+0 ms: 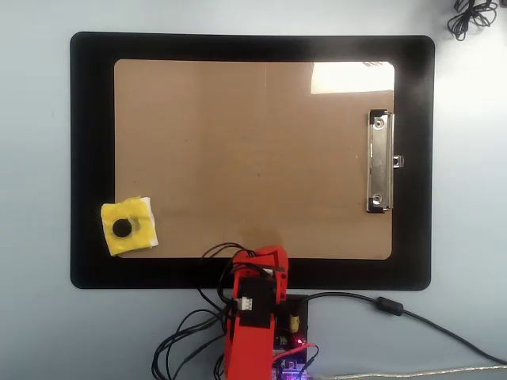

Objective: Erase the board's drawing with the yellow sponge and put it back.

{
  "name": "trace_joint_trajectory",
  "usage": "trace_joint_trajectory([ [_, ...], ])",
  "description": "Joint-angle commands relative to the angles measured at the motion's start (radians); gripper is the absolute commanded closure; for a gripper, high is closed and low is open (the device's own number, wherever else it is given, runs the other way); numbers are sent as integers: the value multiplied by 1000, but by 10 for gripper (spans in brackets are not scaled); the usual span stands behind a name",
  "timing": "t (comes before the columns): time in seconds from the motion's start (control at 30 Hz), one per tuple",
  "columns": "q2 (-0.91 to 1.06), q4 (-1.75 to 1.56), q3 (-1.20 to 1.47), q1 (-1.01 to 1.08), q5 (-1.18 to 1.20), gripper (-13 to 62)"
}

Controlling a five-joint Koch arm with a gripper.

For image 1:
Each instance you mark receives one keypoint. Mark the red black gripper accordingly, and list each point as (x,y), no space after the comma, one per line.
(282,273)

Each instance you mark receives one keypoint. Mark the yellow sponge with black knob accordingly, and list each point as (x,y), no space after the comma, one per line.
(138,237)

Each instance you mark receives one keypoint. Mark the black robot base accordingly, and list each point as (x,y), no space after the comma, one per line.
(295,306)

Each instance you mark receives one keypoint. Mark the robot controller circuit board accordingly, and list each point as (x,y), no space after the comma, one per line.
(293,366)

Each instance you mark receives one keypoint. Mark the brown clipboard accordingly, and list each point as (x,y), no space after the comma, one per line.
(237,138)

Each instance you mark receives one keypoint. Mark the silver metal clipboard clip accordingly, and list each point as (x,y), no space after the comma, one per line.
(379,166)

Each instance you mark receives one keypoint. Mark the black desk mat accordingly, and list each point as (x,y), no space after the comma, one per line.
(91,118)

